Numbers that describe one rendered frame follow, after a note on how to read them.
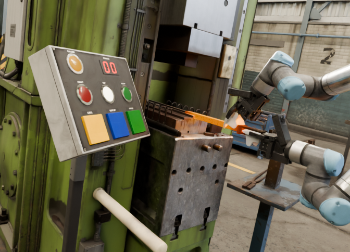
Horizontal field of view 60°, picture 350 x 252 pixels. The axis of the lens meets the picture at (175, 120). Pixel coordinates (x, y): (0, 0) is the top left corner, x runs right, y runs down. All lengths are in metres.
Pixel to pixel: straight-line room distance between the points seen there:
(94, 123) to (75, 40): 0.82
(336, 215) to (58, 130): 0.75
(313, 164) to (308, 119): 8.07
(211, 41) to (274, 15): 8.68
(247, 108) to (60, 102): 0.68
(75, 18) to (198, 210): 1.08
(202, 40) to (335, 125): 7.75
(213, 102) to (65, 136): 1.03
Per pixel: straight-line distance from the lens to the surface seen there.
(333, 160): 1.04
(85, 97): 0.83
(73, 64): 0.85
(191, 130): 1.39
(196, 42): 1.32
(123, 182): 1.43
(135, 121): 0.97
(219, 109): 1.71
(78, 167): 1.01
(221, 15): 1.42
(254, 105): 1.18
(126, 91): 0.99
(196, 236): 1.61
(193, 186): 1.43
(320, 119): 9.03
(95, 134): 0.81
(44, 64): 0.83
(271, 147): 1.12
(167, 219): 1.40
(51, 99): 0.81
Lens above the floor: 1.20
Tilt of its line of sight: 10 degrees down
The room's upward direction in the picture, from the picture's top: 10 degrees clockwise
